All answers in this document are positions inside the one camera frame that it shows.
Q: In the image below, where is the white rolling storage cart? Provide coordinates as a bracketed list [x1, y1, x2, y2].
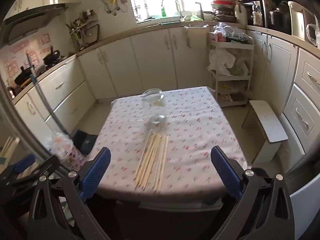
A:
[207, 22, 254, 107]

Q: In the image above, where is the cherry print tablecloth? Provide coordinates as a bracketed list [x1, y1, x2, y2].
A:
[90, 87, 248, 201]

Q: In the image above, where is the mop handle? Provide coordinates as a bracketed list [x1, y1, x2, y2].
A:
[26, 52, 71, 137]

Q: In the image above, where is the clear glass jar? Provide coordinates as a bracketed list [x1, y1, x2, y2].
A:
[141, 88, 167, 125]

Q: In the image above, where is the black wok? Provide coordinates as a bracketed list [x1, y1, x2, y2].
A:
[43, 46, 61, 66]

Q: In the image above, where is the dark blue dustpan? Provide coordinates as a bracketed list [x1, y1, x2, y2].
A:
[72, 129, 98, 155]

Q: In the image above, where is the chrome kitchen faucet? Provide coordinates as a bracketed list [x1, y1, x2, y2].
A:
[161, 0, 185, 22]

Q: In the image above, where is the small white stool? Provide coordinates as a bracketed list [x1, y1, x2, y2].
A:
[241, 100, 288, 165]

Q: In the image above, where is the range hood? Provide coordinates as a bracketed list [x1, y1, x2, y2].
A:
[1, 3, 67, 48]

